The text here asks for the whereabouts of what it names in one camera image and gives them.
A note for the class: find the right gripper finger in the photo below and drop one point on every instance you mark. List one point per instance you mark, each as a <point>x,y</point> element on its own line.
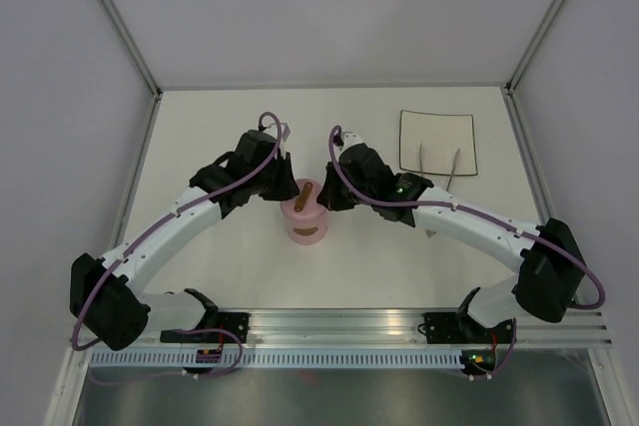
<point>330,187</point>
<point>334,204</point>

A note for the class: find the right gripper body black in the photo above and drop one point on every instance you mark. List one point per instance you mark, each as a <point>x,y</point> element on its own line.
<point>343,191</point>

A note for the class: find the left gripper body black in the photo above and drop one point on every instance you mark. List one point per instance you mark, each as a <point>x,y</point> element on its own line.
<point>271,182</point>

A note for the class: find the pink lunch box lid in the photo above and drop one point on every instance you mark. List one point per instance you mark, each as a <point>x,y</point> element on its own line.
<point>305,206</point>

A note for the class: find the pink cylindrical lunch box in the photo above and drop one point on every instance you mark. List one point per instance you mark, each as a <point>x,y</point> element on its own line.
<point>308,232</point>

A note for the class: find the metal tongs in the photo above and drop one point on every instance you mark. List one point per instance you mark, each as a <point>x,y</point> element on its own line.
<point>451,175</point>

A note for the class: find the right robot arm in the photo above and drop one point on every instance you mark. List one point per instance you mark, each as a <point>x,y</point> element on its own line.
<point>545,261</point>

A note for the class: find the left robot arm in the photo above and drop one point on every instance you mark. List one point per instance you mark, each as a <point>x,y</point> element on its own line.
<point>107,294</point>

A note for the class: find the white square plate black rim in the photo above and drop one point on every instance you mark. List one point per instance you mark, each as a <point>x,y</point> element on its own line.
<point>441,136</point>

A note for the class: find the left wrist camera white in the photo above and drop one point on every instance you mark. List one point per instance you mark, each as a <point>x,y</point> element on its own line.
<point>283,131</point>

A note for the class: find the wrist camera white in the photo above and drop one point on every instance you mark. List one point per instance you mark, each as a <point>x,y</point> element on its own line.
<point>344,140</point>
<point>283,131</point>

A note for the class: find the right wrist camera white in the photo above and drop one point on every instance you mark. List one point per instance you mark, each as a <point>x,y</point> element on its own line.
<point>344,140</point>

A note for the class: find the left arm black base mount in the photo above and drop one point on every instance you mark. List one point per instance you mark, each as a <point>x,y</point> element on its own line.
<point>223,328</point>

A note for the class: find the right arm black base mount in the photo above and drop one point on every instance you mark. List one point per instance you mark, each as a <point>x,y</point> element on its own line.
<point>441,327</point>

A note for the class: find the right aluminium frame post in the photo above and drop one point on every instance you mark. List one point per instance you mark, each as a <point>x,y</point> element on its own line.
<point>542,30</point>

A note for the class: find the aluminium frame post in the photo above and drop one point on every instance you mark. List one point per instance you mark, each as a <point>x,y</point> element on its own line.
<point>127,40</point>
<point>542,30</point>

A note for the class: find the white slotted cable duct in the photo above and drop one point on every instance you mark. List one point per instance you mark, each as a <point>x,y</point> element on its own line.
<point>280,358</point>

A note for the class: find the left aluminium frame post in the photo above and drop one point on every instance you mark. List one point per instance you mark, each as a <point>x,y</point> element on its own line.
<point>127,40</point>

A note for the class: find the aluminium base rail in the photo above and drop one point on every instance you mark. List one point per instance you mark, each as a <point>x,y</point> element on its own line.
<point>369,327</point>

